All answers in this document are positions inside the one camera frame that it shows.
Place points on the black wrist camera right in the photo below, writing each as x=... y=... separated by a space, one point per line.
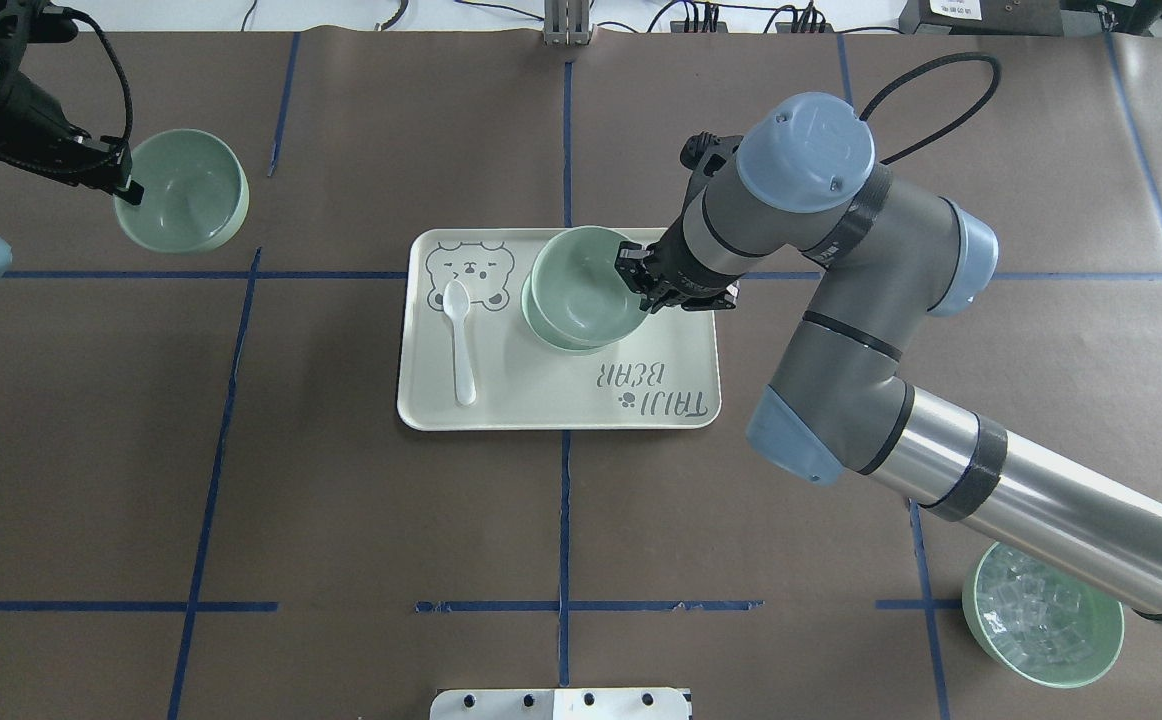
x=706 y=153

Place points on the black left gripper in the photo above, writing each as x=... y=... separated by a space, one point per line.
x=29 y=108

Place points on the white plastic spoon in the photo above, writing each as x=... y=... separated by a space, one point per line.
x=456 y=305

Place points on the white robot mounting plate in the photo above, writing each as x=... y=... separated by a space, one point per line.
x=564 y=703

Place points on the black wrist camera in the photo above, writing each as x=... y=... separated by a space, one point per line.
x=37 y=22
x=706 y=153

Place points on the cream bear serving tray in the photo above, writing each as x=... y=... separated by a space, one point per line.
x=664 y=376

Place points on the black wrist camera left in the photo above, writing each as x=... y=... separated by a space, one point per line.
x=37 y=22

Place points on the green bowl on tray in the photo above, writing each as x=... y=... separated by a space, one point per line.
x=551 y=337

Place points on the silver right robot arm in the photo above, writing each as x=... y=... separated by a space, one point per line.
x=891 y=254

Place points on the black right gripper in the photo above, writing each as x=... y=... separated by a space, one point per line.
x=668 y=272

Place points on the green bowl with ice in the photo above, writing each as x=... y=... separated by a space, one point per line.
x=1040 y=623

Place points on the grey aluminium post top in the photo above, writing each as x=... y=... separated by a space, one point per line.
x=567 y=23

